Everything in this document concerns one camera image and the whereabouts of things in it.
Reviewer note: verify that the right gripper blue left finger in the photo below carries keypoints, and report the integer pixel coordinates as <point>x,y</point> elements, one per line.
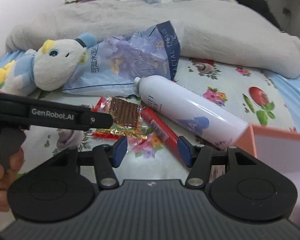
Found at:
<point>118,151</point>

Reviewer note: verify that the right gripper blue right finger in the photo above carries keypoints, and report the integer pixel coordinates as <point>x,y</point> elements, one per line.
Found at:
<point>185,150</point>

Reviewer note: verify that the person left hand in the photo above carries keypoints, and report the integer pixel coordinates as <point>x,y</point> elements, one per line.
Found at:
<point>8,177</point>

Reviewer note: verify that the brown wafer red packet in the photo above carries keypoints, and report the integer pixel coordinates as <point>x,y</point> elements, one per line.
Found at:
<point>126,117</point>

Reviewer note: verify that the red sausage stick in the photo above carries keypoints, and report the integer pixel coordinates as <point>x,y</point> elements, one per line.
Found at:
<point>162,130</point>

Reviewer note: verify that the white spray bottle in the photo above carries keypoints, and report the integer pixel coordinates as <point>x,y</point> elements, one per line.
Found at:
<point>191,111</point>

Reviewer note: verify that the white blue plush duck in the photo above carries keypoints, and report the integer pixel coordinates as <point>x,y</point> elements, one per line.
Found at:
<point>48,69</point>

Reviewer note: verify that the blue facial tissue pack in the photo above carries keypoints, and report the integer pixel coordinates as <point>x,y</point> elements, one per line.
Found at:
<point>115,62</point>

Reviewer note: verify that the floral tomato bed sheet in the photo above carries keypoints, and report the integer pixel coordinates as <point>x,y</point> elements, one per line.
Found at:
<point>259,97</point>

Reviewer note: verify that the pink storage box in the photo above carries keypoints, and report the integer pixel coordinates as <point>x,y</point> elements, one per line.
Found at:
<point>261,187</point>

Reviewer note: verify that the grey blanket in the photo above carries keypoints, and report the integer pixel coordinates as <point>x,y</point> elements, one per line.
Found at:
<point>205,29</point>

